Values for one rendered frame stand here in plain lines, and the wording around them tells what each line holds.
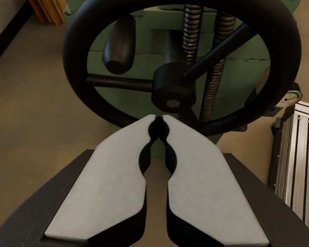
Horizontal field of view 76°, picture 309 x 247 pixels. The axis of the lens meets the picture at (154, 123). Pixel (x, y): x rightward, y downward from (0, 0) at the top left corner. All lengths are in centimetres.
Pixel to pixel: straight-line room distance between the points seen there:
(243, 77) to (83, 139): 91
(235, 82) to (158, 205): 70
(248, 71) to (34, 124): 118
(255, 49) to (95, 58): 36
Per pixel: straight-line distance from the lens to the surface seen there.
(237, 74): 53
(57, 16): 197
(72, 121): 128
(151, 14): 30
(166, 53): 31
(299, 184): 99
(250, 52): 49
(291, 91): 51
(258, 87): 59
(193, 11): 28
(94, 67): 54
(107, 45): 17
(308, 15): 230
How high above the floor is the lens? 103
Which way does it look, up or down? 61 degrees down
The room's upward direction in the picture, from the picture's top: 1 degrees counter-clockwise
